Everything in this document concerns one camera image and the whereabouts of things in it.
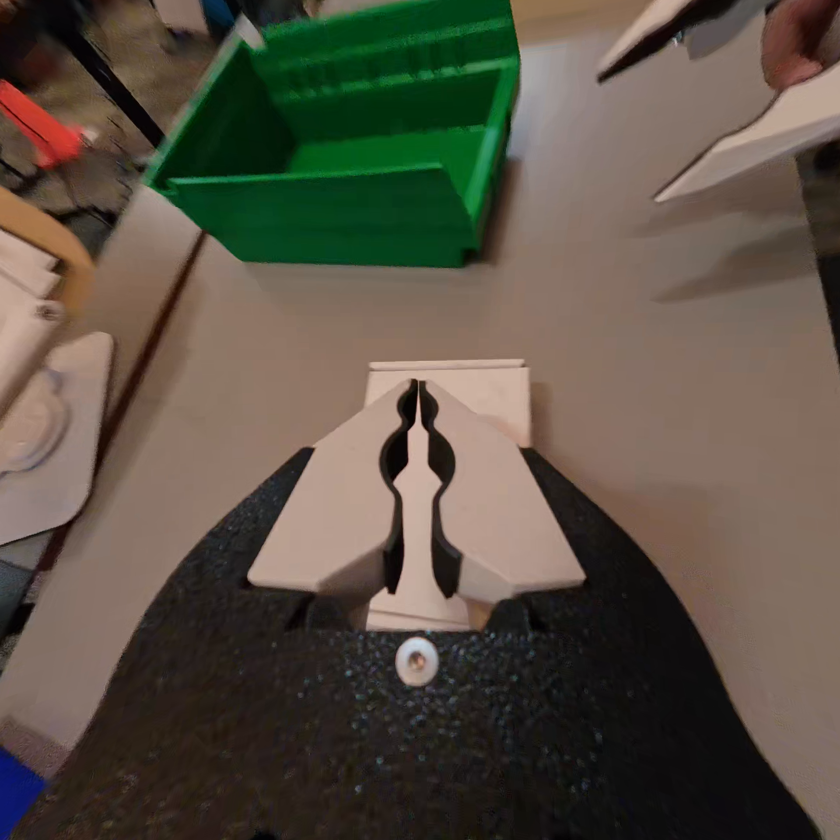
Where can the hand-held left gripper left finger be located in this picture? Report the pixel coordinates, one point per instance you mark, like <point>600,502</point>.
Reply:
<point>328,518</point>

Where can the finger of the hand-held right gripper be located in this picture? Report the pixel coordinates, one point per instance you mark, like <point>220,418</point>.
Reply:
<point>774,131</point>
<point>656,33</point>

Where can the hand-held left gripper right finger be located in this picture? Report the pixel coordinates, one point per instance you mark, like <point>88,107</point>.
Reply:
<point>512,525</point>

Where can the white cardboard mailer box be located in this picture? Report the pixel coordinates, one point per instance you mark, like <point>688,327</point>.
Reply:
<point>505,407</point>

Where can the green plastic bin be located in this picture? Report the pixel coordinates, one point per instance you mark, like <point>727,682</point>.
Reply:
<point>341,197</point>

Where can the blue plastic bin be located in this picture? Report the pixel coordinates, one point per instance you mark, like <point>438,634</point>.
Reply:
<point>16,800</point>

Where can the white stand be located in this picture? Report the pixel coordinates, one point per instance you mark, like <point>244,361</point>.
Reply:
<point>72,459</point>

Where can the printed instruction sheet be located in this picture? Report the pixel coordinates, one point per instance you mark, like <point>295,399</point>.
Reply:
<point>19,295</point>

